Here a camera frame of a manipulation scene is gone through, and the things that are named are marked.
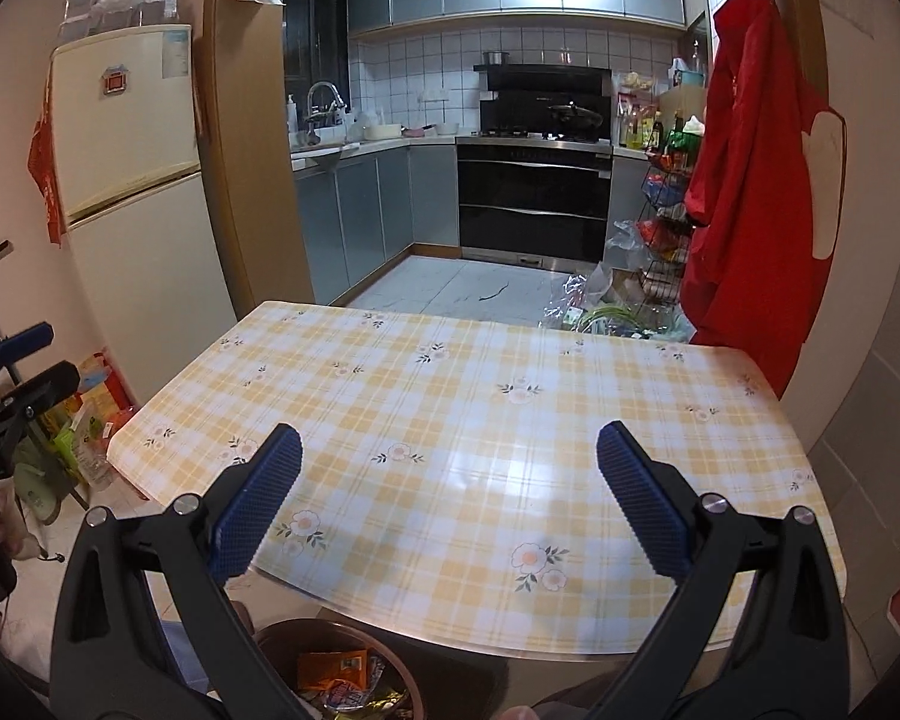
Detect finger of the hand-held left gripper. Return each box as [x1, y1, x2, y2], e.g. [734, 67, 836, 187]
[0, 321, 55, 373]
[4, 360, 82, 422]

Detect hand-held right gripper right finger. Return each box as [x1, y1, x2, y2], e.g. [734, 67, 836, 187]
[587, 422, 850, 720]

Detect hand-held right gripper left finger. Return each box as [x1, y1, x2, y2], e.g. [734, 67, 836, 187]
[49, 424, 306, 720]

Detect brown trash bin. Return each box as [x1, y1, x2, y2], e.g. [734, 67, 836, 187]
[251, 619, 422, 720]

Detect pile of floor packets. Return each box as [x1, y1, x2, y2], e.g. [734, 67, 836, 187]
[45, 351, 145, 494]

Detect green slippers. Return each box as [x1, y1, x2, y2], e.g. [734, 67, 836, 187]
[11, 457, 70, 527]

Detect cream refrigerator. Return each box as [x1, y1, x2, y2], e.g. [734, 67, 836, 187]
[49, 24, 239, 407]

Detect red hanging cloth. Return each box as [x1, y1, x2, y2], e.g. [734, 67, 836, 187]
[28, 79, 69, 248]

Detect pile of plastic bags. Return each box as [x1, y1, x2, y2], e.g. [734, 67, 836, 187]
[538, 221, 696, 344]

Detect red apron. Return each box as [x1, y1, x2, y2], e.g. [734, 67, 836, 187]
[679, 0, 845, 400]

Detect grey lower kitchen cabinets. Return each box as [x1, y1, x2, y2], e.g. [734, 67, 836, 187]
[292, 142, 461, 307]

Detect black built-in oven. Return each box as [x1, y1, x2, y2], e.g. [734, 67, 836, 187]
[456, 136, 617, 266]

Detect row of condiment bottles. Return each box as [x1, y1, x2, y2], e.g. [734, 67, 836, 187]
[617, 109, 703, 156]

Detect chrome kitchen faucet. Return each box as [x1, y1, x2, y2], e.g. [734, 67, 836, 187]
[305, 81, 347, 134]

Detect black wok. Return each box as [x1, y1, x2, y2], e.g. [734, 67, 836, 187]
[546, 103, 605, 129]

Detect black range hood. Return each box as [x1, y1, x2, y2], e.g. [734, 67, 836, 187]
[474, 64, 615, 140]

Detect black wire storage rack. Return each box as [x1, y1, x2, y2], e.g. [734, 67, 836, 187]
[637, 150, 703, 302]

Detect wooden door frame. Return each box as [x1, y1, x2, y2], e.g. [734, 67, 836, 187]
[202, 0, 831, 400]

